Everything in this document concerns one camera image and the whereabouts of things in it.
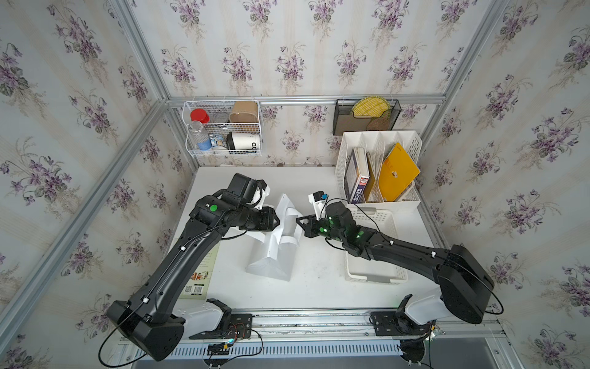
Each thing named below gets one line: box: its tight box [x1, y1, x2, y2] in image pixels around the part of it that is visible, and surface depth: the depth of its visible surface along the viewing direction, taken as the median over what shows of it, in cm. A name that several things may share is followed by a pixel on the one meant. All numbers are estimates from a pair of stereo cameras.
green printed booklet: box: [179, 242, 221, 300], surface depth 84 cm
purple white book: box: [344, 147, 370, 204], surface depth 91 cm
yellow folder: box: [378, 142, 421, 202], surface depth 100 cm
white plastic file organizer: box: [334, 130, 423, 210], surface depth 100 cm
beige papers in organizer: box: [364, 142, 386, 203], surface depth 92 cm
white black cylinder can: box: [232, 132, 261, 150], surface depth 95 cm
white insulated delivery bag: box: [244, 193, 304, 283], surface depth 76 cm
